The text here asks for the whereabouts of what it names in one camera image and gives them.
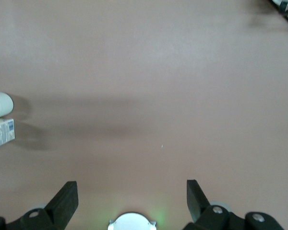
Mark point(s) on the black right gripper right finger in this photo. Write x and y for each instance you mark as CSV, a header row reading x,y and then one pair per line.
x,y
206,215

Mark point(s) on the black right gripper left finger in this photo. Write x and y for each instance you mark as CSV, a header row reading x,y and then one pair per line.
x,y
55,210

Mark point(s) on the blue white milk carton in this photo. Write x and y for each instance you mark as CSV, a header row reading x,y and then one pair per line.
x,y
1,133

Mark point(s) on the white grey ceramic mug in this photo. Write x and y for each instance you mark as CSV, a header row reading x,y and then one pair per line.
x,y
1,105

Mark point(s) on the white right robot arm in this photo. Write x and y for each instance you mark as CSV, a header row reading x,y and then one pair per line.
x,y
132,222

